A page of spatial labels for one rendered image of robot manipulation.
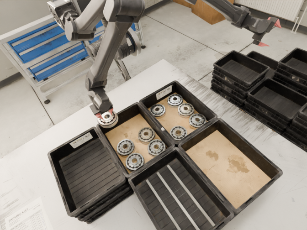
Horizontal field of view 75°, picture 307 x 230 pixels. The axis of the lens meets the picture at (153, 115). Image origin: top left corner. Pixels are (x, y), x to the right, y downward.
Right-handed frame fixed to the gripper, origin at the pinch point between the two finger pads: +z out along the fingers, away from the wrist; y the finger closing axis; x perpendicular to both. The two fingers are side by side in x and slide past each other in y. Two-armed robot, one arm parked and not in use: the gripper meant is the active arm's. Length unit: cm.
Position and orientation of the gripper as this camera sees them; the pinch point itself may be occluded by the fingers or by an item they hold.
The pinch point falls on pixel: (106, 115)
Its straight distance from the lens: 109.0
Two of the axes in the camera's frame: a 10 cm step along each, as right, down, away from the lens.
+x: -5.4, -6.4, 5.4
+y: 8.3, -5.1, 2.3
